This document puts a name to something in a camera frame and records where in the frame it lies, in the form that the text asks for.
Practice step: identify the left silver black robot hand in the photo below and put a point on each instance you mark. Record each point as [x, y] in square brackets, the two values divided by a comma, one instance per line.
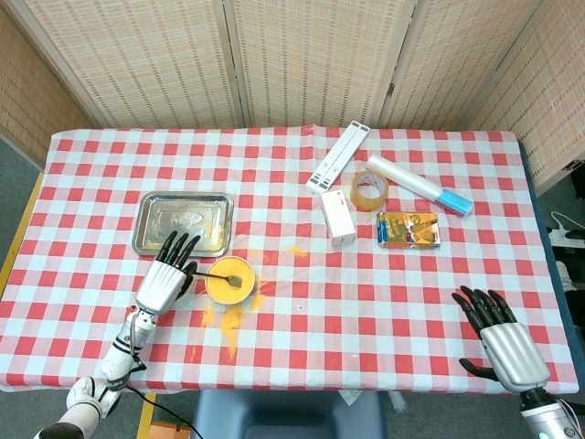
[160, 285]

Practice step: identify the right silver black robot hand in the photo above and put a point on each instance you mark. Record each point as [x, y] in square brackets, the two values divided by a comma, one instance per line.
[514, 354]

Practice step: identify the dark metal spoon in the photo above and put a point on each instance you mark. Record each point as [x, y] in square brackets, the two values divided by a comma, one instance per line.
[235, 281]

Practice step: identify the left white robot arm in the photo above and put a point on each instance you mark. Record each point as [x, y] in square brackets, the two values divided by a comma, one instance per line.
[123, 347]

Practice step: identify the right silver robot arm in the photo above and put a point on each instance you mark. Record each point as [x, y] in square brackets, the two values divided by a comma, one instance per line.
[544, 416]

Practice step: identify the yellow bowl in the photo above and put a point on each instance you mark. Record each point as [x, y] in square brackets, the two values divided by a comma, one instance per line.
[224, 292]

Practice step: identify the yellow powder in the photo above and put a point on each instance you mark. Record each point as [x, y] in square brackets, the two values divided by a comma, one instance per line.
[230, 320]

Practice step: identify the rectangular metal tray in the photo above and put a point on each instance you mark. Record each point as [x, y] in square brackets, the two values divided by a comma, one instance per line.
[183, 217]

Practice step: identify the black device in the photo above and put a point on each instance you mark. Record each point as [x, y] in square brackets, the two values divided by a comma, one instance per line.
[569, 265]

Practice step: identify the white power strip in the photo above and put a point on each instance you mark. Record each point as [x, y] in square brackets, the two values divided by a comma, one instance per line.
[560, 235]

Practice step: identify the orange box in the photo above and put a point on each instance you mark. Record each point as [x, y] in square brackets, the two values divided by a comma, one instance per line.
[169, 431]

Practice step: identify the orange blue snack packet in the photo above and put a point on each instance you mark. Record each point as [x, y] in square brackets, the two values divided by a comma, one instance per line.
[407, 231]

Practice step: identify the red white checkered tablecloth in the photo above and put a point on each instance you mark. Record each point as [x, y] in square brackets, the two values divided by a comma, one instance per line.
[320, 320]

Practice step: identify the blue chair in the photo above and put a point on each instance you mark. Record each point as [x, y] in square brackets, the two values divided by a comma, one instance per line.
[288, 416]

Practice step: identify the small white cardboard box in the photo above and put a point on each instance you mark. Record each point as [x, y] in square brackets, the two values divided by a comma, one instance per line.
[338, 219]

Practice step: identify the white cling film roll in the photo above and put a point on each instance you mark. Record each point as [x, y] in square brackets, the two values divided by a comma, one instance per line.
[411, 180]

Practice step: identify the clear packing tape roll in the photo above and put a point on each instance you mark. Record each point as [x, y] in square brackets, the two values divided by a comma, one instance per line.
[365, 204]

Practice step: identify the white folding stand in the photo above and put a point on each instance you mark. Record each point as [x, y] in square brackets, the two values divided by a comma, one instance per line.
[338, 155]

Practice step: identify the bamboo folding screen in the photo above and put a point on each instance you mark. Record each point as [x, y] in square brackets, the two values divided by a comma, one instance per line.
[137, 59]

